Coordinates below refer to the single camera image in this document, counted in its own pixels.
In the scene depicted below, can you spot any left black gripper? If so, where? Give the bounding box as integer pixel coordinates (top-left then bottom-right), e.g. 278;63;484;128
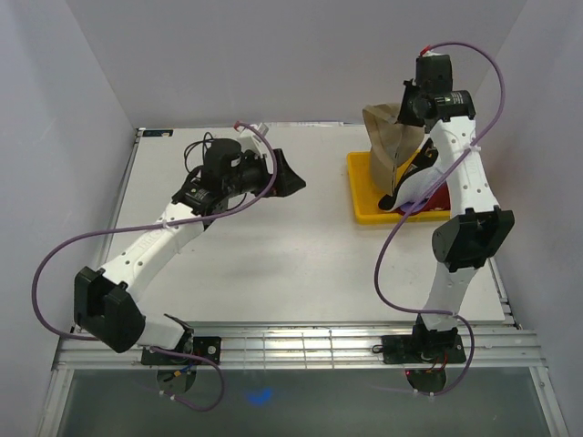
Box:
223;148;304;198

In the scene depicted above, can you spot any beige baseball cap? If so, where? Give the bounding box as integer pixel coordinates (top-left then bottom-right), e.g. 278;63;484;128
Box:
362;103;424;196

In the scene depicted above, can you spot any black and white cap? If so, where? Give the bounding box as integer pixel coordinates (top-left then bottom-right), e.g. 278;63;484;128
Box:
378;138;442;212

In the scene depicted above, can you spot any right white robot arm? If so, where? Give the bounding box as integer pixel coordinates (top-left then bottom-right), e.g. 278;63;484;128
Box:
397;52;515;362

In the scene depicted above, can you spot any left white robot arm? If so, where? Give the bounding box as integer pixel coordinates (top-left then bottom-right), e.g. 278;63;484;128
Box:
74;137;306;364

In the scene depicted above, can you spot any yellow plastic tray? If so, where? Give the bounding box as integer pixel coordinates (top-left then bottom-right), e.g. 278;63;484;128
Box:
346;151;450;225

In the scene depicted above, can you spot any red cap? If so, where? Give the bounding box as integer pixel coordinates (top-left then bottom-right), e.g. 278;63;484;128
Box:
421;183;451;212

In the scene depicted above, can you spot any lavender cap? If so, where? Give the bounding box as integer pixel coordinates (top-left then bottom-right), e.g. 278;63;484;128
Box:
394;201;424;215

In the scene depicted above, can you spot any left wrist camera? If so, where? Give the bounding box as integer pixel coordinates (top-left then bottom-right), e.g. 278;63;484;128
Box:
237;123;269;155

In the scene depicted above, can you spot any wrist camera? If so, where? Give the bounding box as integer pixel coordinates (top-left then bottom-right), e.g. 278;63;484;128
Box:
237;123;269;155
419;46;441;57

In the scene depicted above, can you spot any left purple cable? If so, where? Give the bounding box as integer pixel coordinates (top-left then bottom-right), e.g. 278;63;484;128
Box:
32;120;280;413

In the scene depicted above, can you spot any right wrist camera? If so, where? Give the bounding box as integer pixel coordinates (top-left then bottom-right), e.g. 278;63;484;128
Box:
419;46;441;57

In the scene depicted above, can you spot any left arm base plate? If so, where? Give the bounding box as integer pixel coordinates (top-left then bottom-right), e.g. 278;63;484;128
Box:
140;336;222;366

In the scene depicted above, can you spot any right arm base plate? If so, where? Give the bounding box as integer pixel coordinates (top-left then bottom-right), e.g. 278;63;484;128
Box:
381;334;466;364

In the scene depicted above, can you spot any aluminium frame rail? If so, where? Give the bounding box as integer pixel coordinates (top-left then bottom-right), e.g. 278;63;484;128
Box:
54;325;547;371

